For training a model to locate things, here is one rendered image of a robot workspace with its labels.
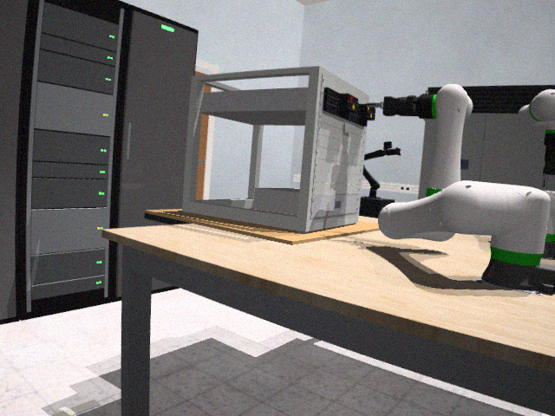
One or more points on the tan flat board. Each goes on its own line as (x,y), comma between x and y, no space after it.
(281,235)

